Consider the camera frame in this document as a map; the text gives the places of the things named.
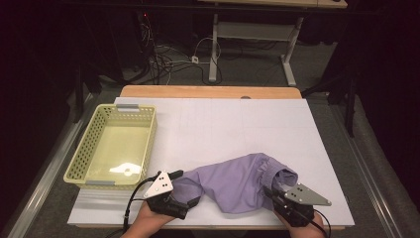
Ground person's right hand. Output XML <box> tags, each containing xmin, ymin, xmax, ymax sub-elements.
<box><xmin>275</xmin><ymin>209</ymin><xmax>326</xmax><ymax>238</ymax></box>

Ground white table cover sheet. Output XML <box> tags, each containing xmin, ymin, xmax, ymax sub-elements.
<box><xmin>67</xmin><ymin>96</ymin><xmax>356</xmax><ymax>227</ymax></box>

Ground tangle of floor cables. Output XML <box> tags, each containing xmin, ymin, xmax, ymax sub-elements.
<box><xmin>138</xmin><ymin>13</ymin><xmax>214</xmax><ymax>86</ymax></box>

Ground black metal stand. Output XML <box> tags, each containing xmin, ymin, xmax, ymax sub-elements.
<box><xmin>72</xmin><ymin>62</ymin><xmax>103</xmax><ymax>124</ymax></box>
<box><xmin>300</xmin><ymin>59</ymin><xmax>361</xmax><ymax>138</ymax></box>

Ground metal floor rail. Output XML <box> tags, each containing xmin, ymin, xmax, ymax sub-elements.
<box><xmin>330</xmin><ymin>105</ymin><xmax>402</xmax><ymax>238</ymax></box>
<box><xmin>6</xmin><ymin>93</ymin><xmax>95</xmax><ymax>238</ymax></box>

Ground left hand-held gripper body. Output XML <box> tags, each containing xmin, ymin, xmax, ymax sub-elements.
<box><xmin>143</xmin><ymin>171</ymin><xmax>190</xmax><ymax>220</ymax></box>

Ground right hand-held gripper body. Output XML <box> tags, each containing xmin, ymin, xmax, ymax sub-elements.
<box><xmin>271</xmin><ymin>182</ymin><xmax>332</xmax><ymax>228</ymax></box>

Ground purple shorts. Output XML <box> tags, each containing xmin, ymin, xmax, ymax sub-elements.
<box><xmin>171</xmin><ymin>152</ymin><xmax>299</xmax><ymax>214</ymax></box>

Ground yellow perforated plastic basket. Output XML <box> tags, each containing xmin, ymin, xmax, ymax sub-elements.
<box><xmin>62</xmin><ymin>103</ymin><xmax>158</xmax><ymax>191</ymax></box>

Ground white metal desk frame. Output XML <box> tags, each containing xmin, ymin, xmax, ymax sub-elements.
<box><xmin>208</xmin><ymin>13</ymin><xmax>304</xmax><ymax>87</ymax></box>

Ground light wooden desk top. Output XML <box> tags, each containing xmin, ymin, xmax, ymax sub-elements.
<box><xmin>197</xmin><ymin>0</ymin><xmax>349</xmax><ymax>9</ymax></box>

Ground person's left hand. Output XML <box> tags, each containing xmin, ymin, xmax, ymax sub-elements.
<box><xmin>132</xmin><ymin>201</ymin><xmax>176</xmax><ymax>234</ymax></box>

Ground wooden table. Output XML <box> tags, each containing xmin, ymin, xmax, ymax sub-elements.
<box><xmin>75</xmin><ymin>84</ymin><xmax>346</xmax><ymax>231</ymax></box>

